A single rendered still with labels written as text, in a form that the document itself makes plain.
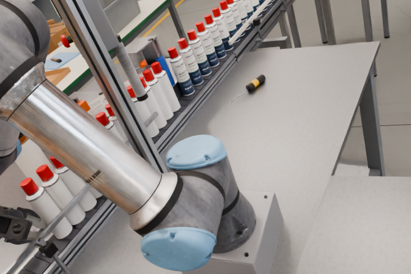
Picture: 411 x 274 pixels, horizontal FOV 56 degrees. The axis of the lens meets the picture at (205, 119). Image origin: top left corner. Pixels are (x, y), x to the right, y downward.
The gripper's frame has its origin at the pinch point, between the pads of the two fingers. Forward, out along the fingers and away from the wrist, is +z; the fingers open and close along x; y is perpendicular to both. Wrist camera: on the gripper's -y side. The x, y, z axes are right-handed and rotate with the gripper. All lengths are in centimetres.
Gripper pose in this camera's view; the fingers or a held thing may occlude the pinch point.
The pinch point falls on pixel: (46, 231)
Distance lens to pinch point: 118.1
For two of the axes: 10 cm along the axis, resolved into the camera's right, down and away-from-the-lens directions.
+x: -2.4, 9.2, -3.1
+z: 5.1, 4.0, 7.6
